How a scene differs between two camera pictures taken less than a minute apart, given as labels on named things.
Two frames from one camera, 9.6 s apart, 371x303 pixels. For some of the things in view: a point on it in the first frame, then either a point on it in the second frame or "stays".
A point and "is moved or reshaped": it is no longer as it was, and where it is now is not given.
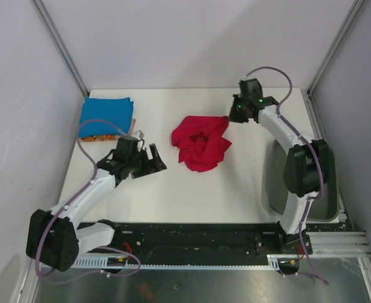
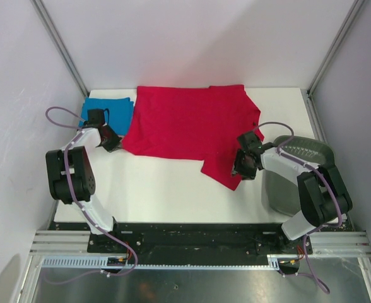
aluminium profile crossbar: x=340 y=243 stays
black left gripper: x=158 y=165 -> x=110 y=147
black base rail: x=204 y=240 stays
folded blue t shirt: x=118 y=111 stays
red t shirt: x=200 y=142 is moved or reshaped
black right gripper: x=232 y=115 -> x=247 y=174
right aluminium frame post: x=335 y=46 stays
